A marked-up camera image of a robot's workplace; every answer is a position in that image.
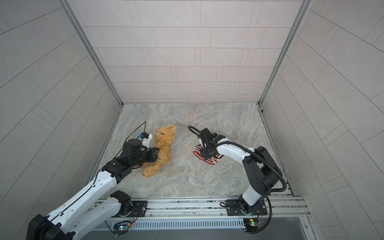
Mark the red white striped knit sweater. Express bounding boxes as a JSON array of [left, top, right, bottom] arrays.
[[192, 145, 224, 165]]

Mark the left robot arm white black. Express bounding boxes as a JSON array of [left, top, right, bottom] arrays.
[[26, 139, 159, 240]]

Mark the white ventilation grille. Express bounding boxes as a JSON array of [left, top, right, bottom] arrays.
[[130, 218, 246, 231]]

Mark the right black corrugated cable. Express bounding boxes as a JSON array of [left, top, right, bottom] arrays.
[[188, 125, 288, 235]]

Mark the right green circuit board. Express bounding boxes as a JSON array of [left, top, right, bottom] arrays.
[[243, 218, 261, 233]]

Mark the aluminium corner post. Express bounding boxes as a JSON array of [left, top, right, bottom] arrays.
[[58, 0, 124, 107], [258, 0, 312, 106]]

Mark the aluminium mounting rail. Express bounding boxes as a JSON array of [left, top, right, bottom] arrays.
[[132, 195, 311, 220]]

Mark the left aluminium corner post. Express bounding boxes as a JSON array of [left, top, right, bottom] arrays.
[[58, 0, 124, 107]]

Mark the brown plush teddy bear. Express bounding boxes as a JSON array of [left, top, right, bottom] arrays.
[[142, 125, 176, 178]]

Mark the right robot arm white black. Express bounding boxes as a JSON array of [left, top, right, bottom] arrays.
[[189, 126, 287, 214]]

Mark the right aluminium corner post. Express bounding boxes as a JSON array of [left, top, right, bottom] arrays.
[[258, 0, 312, 106]]

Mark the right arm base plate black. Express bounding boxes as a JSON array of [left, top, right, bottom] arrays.
[[221, 199, 268, 216]]

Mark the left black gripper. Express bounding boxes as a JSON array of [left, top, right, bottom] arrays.
[[129, 147, 164, 169]]

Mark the left green circuit board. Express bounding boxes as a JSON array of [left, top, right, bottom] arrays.
[[113, 221, 133, 236]]

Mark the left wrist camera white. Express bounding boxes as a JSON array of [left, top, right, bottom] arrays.
[[140, 132, 153, 149]]

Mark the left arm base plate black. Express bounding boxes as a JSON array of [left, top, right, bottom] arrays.
[[114, 201, 148, 218]]

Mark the green circuit board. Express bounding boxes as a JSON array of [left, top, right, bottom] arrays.
[[243, 218, 261, 233], [113, 221, 133, 236]]

